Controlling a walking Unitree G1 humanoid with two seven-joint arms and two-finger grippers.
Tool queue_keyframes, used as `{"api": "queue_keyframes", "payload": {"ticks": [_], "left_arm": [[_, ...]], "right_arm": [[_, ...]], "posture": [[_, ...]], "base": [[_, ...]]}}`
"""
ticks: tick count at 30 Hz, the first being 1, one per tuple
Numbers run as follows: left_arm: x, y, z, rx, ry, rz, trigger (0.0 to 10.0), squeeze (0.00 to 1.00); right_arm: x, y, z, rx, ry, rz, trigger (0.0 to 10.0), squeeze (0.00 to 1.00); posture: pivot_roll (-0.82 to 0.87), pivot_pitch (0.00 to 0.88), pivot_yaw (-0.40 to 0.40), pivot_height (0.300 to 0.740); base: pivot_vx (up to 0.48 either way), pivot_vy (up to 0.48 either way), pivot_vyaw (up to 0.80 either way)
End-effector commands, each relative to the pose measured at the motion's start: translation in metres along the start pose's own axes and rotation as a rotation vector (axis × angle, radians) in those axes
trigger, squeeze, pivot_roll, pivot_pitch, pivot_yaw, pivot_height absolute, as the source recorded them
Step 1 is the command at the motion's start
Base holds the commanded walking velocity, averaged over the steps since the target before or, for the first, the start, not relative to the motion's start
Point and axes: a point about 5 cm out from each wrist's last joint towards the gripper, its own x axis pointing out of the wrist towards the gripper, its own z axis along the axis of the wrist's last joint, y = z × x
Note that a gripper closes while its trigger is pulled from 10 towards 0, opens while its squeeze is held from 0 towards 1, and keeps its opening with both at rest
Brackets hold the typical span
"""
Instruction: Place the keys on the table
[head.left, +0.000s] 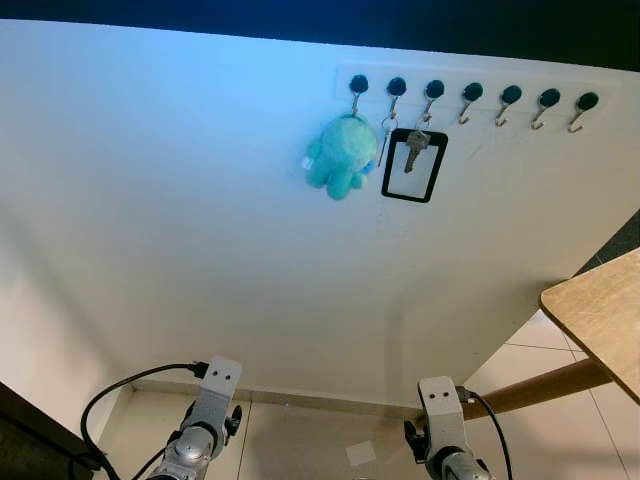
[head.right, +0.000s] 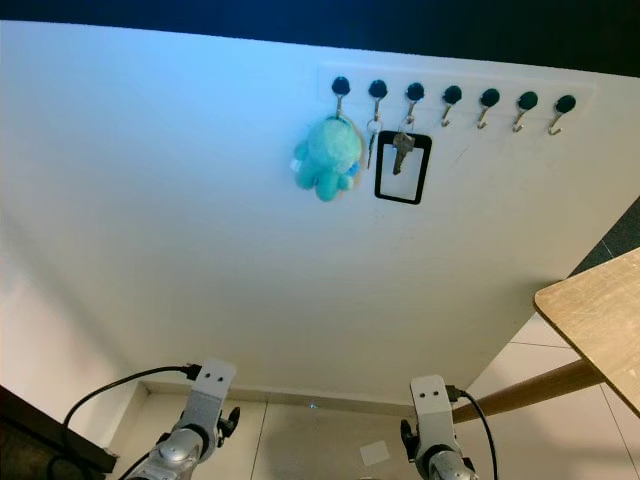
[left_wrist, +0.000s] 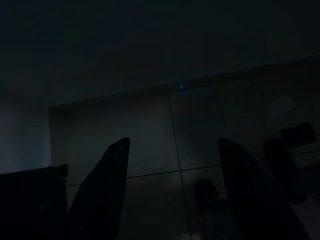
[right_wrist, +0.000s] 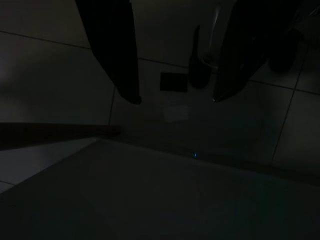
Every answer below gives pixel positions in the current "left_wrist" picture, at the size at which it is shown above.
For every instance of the robot leg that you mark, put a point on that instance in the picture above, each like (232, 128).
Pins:
(282, 170)
(207, 200)

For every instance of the robot left leg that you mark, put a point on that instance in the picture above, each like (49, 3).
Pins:
(207, 200)

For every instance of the robot right leg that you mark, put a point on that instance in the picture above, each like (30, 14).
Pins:
(282, 170)

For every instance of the black rectangular card holder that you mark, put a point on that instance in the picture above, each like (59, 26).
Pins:
(298, 133)

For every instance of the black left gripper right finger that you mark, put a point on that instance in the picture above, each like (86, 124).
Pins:
(255, 205)

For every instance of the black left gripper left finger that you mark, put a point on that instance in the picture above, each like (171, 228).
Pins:
(100, 200)

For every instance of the black cabinet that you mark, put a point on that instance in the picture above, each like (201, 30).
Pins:
(30, 200)

